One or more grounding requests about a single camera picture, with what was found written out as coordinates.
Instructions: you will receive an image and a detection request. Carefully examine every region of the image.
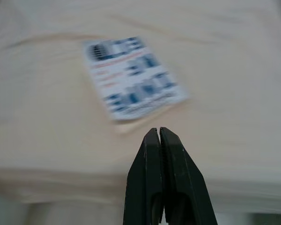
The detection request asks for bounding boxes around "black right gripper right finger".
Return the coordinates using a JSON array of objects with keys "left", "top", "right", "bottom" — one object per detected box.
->
[{"left": 159, "top": 127, "right": 218, "bottom": 225}]

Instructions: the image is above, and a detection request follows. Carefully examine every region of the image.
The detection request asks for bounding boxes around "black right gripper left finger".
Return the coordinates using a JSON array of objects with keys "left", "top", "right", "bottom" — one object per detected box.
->
[{"left": 123, "top": 127, "right": 166, "bottom": 225}]

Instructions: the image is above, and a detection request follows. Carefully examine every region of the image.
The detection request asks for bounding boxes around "white blue lettered book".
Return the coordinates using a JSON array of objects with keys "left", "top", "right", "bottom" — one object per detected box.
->
[{"left": 83, "top": 36, "right": 190, "bottom": 122}]

